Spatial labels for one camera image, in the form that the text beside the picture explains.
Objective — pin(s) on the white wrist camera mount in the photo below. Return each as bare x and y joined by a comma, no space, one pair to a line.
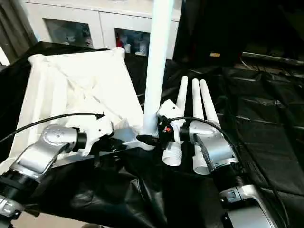
169,108
99,128

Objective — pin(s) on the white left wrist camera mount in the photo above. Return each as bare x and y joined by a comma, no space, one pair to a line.
99,128

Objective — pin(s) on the white glass-door cabinet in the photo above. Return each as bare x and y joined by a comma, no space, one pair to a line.
99,21

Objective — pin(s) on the black plastic mat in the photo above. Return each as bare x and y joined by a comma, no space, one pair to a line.
249,142

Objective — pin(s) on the small white jar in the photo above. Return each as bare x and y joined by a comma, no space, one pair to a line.
127,48

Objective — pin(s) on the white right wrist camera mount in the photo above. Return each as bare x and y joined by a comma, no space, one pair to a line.
169,108

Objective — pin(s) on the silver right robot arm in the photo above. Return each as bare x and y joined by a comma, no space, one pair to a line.
213,142

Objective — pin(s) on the white printed cup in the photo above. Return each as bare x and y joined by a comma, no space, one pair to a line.
142,48

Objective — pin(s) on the white printed figurine mug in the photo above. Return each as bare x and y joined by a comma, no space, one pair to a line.
87,39
70,39

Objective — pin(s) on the white plastic table leg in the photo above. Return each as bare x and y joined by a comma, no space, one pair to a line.
197,99
158,59
209,104
180,99

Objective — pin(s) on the yellow label sticker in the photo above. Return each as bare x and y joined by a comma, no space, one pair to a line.
215,55

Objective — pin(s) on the white plastic table top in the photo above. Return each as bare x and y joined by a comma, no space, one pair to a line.
71,83

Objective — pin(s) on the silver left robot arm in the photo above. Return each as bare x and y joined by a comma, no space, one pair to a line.
47,140

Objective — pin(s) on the grey curtain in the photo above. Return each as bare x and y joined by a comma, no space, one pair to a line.
14,28

